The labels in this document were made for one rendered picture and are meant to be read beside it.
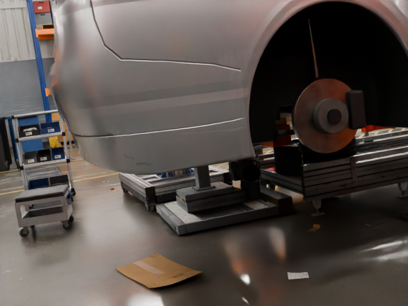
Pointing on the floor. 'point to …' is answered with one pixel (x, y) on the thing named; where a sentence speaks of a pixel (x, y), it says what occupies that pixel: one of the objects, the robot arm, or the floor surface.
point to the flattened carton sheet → (156, 271)
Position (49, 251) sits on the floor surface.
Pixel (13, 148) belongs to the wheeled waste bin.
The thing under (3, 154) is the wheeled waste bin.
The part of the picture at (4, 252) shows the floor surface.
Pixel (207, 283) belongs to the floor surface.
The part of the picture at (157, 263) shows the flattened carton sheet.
